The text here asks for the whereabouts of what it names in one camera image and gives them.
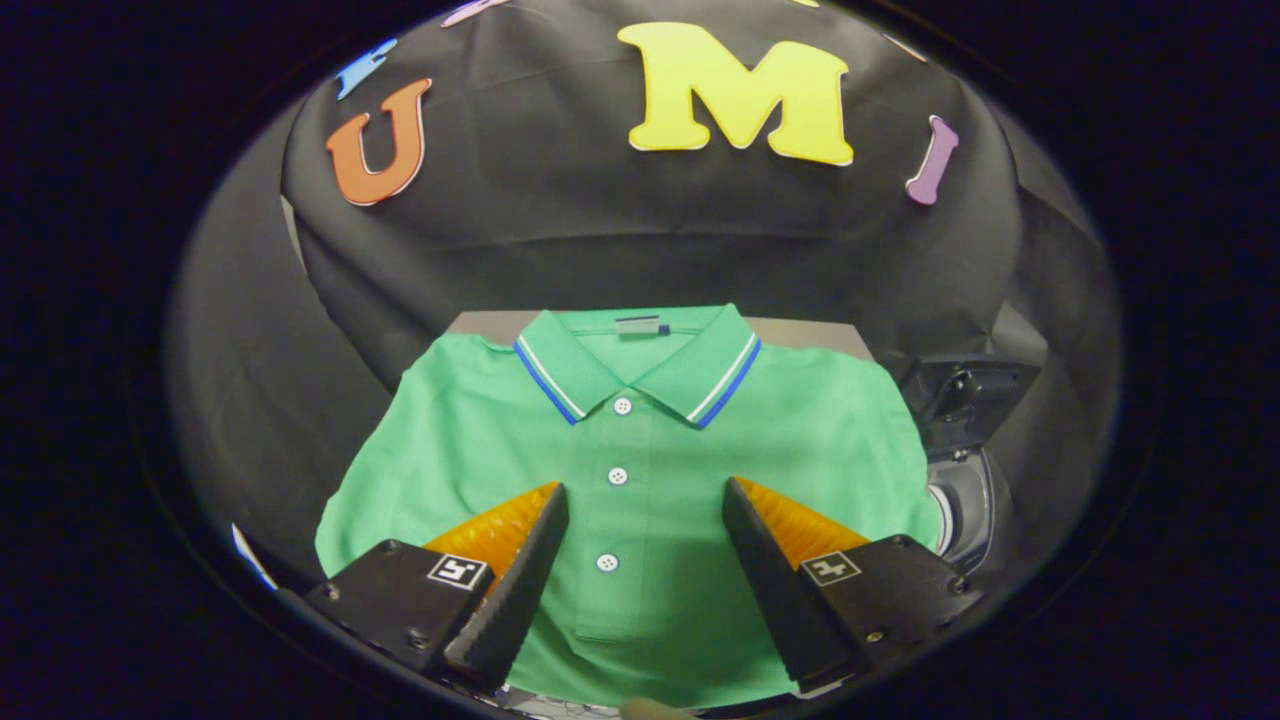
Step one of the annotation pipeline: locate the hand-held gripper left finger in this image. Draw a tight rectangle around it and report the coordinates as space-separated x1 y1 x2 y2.
305 482 571 691

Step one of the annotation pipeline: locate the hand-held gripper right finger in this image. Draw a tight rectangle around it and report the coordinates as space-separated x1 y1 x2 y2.
722 476 986 696

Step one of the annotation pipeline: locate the green polo shirt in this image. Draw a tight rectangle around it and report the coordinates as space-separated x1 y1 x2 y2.
315 303 943 709

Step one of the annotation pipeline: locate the grey cabinet with dark top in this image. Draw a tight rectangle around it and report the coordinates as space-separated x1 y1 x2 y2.
447 310 877 363

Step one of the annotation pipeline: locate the dark washing machine lid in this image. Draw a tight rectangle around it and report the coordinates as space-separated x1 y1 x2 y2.
885 352 1041 461

